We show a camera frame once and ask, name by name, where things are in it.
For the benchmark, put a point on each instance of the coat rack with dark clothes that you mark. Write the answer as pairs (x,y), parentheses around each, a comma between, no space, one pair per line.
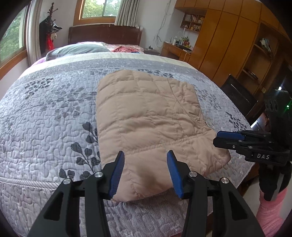
(46,29)

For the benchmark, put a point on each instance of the dark chair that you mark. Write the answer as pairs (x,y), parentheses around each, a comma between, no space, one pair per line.
(239,95)

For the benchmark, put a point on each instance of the large wooden framed window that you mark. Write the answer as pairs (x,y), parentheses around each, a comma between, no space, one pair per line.
(12,43)

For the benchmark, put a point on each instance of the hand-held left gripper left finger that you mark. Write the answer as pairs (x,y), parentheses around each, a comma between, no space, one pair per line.
(115,175)

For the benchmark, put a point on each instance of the grey pillow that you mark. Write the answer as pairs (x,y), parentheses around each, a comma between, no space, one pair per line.
(75,50)

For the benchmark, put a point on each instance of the wooden wardrobe with shelves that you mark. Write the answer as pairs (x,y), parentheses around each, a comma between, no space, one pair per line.
(230,41)

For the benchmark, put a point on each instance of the beige curtain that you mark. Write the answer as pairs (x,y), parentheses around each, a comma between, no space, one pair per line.
(127,12)

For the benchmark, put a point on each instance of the red patterned cloth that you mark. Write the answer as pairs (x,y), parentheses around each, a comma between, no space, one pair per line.
(126,49)

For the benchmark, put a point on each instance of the purple blanket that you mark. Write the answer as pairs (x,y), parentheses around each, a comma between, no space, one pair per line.
(39,61)

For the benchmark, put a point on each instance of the grey floral quilted bedspread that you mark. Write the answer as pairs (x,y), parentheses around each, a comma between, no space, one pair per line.
(45,114)

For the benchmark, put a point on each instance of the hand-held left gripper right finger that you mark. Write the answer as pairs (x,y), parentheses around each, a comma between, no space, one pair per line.
(175,175)

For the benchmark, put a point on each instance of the dark nightstand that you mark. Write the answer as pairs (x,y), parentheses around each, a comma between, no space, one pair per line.
(151,51)

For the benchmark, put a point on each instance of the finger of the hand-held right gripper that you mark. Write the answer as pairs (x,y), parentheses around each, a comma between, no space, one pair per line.
(224,144)
(229,135)

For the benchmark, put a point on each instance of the wooden desk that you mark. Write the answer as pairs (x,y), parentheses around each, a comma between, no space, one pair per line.
(173,49)

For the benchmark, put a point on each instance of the red bag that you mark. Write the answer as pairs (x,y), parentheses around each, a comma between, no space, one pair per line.
(50,43)

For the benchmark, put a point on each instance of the white sheer curtain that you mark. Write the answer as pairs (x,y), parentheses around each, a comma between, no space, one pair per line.
(34,36)

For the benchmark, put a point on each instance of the beige quilted jacket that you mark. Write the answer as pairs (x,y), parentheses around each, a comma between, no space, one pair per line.
(148,114)

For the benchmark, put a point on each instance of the small wooden framed window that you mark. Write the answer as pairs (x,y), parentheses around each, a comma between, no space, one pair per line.
(98,11)

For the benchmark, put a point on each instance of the dark wooden headboard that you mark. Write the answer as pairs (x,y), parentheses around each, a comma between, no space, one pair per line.
(105,34)

